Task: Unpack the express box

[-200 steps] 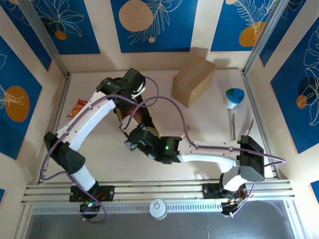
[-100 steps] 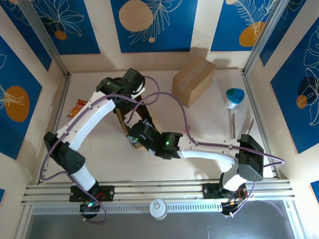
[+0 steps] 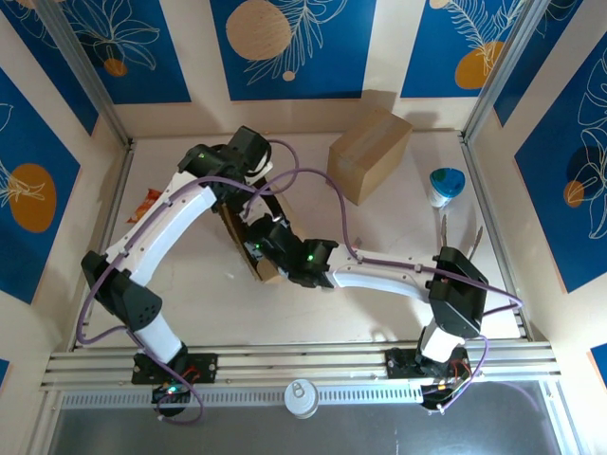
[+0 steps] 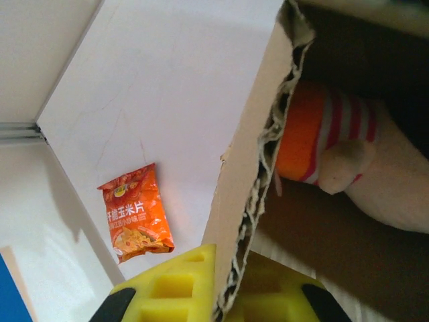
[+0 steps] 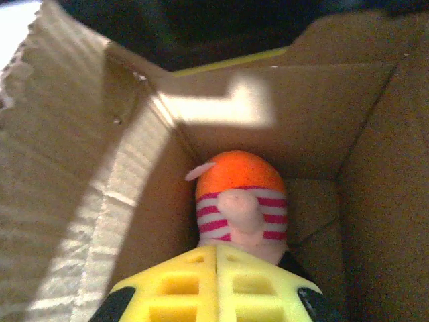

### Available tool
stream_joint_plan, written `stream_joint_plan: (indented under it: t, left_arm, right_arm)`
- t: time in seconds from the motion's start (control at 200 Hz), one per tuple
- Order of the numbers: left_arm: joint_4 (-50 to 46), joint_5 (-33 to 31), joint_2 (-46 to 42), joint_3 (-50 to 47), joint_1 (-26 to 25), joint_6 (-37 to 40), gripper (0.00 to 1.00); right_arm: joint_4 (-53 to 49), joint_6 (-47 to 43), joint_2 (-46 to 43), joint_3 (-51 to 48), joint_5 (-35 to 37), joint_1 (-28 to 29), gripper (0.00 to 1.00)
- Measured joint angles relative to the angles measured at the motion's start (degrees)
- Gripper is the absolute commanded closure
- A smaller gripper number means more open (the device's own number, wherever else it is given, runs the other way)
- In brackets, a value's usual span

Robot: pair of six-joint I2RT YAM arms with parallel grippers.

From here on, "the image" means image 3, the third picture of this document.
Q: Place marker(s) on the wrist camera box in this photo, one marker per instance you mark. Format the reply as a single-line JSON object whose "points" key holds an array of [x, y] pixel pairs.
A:
{"points": [[246, 144], [265, 237]]}

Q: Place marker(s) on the orange corn chips bag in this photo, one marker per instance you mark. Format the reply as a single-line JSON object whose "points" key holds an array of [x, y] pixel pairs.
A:
{"points": [[141, 211]]}

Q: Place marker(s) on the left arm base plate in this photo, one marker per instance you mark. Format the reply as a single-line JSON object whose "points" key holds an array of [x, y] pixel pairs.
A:
{"points": [[204, 367]]}

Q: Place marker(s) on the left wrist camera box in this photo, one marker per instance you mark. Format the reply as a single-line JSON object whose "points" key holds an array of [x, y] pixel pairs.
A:
{"points": [[246, 144]]}

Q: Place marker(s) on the white cup blue lid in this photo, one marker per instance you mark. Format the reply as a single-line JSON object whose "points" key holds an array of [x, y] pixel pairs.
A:
{"points": [[448, 182]]}

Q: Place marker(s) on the narrow aluminium side rail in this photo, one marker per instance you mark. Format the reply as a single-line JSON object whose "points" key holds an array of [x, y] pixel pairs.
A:
{"points": [[474, 166], [117, 189]]}

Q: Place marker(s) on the blue floral wall panel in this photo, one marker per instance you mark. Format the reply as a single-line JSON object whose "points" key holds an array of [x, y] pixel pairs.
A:
{"points": [[52, 52], [4, 372], [133, 47], [332, 57], [600, 362], [550, 38], [28, 142], [436, 47], [569, 237]]}

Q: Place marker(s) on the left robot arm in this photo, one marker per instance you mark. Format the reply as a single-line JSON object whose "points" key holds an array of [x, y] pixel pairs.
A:
{"points": [[161, 227]]}

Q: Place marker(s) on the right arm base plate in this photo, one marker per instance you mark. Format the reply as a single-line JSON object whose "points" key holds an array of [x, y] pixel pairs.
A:
{"points": [[400, 365]]}

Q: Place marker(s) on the small cardboard box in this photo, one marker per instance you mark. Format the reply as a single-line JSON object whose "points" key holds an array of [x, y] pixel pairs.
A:
{"points": [[235, 237]]}

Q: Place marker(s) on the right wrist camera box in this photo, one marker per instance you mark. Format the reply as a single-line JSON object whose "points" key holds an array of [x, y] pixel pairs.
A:
{"points": [[265, 237]]}

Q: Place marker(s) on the grey metal panel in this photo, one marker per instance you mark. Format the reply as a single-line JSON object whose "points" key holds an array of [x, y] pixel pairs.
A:
{"points": [[379, 431]]}

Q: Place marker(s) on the wide aluminium rail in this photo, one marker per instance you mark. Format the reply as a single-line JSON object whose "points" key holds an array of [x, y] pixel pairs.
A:
{"points": [[308, 362]]}

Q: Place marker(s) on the silver tin can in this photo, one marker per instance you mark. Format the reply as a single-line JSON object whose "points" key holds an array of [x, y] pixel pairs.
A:
{"points": [[301, 400]]}

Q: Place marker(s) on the aluminium frame post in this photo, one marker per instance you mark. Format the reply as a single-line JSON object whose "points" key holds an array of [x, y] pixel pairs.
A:
{"points": [[505, 71], [95, 80]]}

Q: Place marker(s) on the large taped cardboard box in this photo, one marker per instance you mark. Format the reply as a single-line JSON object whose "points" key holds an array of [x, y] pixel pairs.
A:
{"points": [[370, 151]]}

